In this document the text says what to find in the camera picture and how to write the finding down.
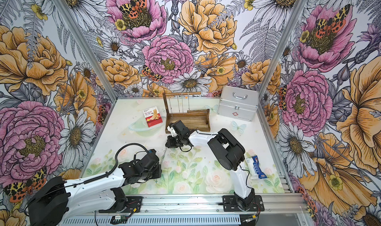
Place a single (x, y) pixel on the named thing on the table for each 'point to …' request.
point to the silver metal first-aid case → (238, 102)
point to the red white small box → (153, 116)
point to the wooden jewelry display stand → (198, 119)
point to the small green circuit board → (118, 219)
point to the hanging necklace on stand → (182, 106)
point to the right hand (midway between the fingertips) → (166, 148)
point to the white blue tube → (253, 164)
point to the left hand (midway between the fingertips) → (159, 175)
